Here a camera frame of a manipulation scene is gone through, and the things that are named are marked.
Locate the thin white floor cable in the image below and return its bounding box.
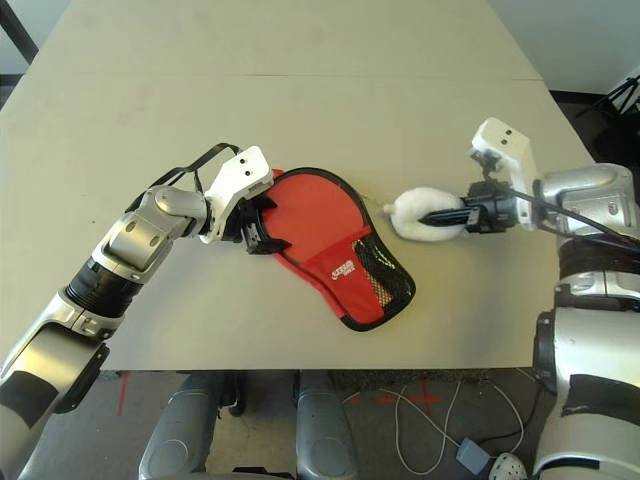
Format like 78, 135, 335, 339
394, 379, 527, 474

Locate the red black paddle case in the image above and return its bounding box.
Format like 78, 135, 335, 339
259, 165, 418, 333

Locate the black table leg base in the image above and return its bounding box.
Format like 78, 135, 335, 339
216, 371, 249, 417

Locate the white perforated shoe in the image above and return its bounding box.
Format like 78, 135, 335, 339
488, 451, 529, 480

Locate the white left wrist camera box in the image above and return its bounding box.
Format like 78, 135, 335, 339
199, 144, 274, 247

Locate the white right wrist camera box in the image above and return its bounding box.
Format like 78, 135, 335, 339
467, 116, 547, 234

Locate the grey power adapter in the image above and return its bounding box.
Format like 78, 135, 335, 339
454, 436, 492, 472

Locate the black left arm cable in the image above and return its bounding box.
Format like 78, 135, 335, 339
149, 141, 252, 194

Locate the dark framed side table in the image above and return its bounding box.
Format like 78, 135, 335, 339
0, 6, 42, 67

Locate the grey robot leg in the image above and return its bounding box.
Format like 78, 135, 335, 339
294, 381, 359, 480
138, 371, 222, 480

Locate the grey white plush toy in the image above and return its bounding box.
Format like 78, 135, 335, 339
381, 185, 464, 243

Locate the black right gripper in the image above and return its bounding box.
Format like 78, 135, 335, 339
420, 179, 522, 237

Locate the grey right robot leg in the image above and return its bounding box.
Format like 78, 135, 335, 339
294, 381, 359, 480

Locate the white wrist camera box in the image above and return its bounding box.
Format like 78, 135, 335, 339
467, 116, 547, 234
199, 144, 274, 247

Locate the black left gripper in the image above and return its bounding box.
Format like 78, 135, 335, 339
229, 193, 294, 257

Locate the grey left robot leg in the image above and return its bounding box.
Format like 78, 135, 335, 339
138, 371, 222, 480

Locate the dark speckled floor mat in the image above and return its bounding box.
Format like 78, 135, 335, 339
326, 369, 427, 394

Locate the black tripod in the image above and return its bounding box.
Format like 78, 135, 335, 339
589, 74, 640, 119

